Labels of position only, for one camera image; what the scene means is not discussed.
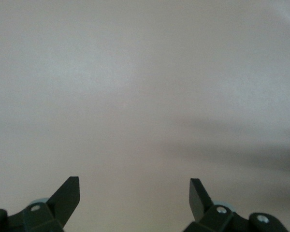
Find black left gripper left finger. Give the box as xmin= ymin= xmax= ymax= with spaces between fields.
xmin=0 ymin=176 xmax=81 ymax=232

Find brown table cover sheet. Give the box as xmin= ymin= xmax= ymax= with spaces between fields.
xmin=0 ymin=0 xmax=290 ymax=232

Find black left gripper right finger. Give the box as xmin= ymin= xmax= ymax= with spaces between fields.
xmin=182 ymin=178 xmax=290 ymax=232

